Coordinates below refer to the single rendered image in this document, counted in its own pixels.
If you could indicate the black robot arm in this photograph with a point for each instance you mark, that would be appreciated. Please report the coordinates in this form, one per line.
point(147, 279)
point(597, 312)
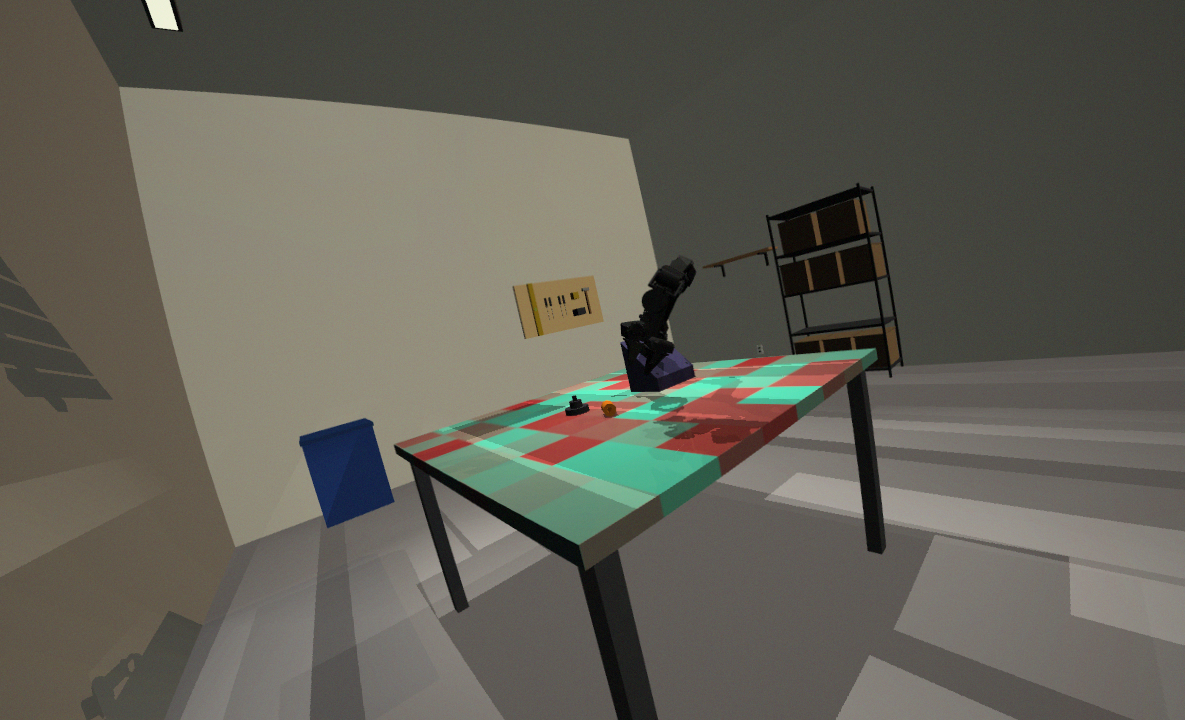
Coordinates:
point(671, 281)

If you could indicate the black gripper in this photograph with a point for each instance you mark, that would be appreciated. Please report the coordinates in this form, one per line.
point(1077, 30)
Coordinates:
point(659, 347)

